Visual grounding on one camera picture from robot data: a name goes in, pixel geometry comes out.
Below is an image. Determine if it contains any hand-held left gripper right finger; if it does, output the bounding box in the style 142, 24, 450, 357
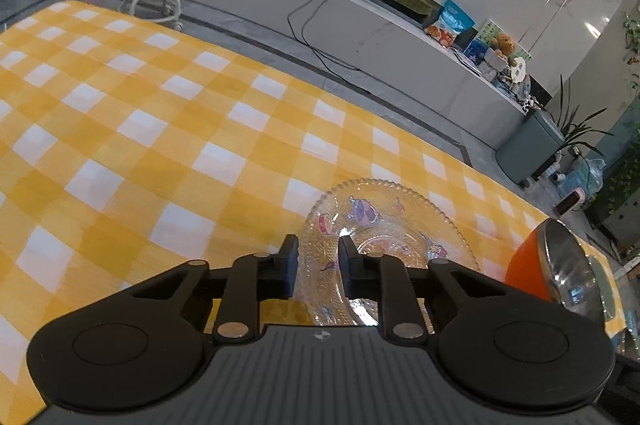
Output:
338, 235, 506, 342

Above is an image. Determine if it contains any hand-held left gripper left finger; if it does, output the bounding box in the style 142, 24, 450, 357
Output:
127, 234, 300, 344

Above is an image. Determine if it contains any clear glass cartoon-print plate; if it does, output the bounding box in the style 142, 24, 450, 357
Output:
298, 178, 481, 328

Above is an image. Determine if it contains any pale green ceramic bowl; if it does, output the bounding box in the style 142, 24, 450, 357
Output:
590, 255, 619, 322

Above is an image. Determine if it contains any orange bowl with steel lining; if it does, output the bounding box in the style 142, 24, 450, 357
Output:
504, 217, 608, 331

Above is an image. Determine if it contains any yellow white checkered blanket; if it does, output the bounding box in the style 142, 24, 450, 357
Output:
0, 0, 632, 425

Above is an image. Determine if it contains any long grey television cabinet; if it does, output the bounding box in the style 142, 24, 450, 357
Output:
60, 0, 537, 151

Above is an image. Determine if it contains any small white heater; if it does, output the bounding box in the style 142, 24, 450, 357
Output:
554, 188, 587, 217

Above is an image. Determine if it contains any orange white snack bag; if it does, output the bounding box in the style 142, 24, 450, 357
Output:
425, 18, 463, 51

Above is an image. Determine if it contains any blue water jug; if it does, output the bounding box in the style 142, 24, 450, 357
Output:
557, 158, 606, 201

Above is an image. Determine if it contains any white round hand fan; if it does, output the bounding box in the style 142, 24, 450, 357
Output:
505, 60, 530, 84

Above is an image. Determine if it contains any potted long-leaf plant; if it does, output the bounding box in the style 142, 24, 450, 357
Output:
555, 75, 616, 156

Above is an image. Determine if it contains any brown teddy bear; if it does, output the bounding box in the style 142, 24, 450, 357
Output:
487, 32, 518, 57

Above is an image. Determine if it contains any blue snack bag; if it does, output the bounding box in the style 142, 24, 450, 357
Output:
440, 0, 476, 31

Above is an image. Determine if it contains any leafy vine plant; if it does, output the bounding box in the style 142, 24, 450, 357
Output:
620, 10, 640, 92

